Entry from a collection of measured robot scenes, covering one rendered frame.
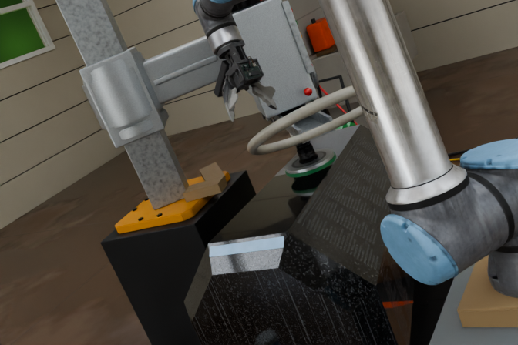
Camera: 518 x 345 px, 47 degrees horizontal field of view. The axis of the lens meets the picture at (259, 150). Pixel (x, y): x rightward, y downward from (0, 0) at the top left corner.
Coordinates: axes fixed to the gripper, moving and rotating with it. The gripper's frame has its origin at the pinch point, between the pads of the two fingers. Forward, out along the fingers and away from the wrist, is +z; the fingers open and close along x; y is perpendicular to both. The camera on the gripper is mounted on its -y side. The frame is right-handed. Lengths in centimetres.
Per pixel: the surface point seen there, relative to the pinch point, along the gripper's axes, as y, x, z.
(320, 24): -243, 278, -126
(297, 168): -61, 52, 10
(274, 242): -41, 16, 34
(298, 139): -21.0, 27.3, 6.2
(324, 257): -32, 26, 45
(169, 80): -113, 43, -57
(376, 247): -33, 49, 49
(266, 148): -18.8, 12.6, 6.0
